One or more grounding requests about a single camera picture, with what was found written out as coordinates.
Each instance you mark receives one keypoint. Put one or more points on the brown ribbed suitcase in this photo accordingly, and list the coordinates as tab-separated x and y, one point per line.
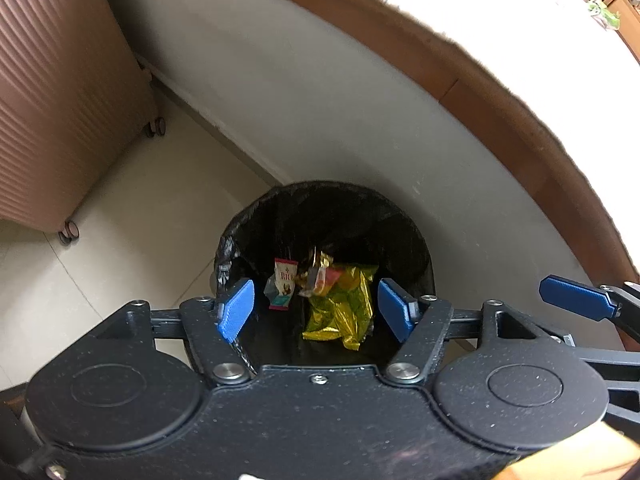
73	97

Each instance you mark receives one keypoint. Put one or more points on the pink striped tablecloth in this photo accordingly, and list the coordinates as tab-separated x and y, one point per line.
576	76

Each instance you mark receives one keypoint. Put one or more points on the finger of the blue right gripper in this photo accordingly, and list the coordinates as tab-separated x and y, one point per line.
586	301

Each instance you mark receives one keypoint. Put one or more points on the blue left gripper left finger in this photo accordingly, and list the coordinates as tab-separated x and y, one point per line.
212	327

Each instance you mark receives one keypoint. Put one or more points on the large gold foil bag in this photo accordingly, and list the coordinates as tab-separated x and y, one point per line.
346	312

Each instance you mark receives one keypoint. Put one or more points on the pink white snack wrapper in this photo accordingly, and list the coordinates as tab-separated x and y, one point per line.
280	287

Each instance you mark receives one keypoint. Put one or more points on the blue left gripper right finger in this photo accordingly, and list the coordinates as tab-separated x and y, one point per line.
420	325

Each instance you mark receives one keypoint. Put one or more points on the wooden drawer shelf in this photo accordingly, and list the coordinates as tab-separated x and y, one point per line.
629	30

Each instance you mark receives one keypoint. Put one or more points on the black lined trash bin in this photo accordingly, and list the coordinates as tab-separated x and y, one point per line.
354	225

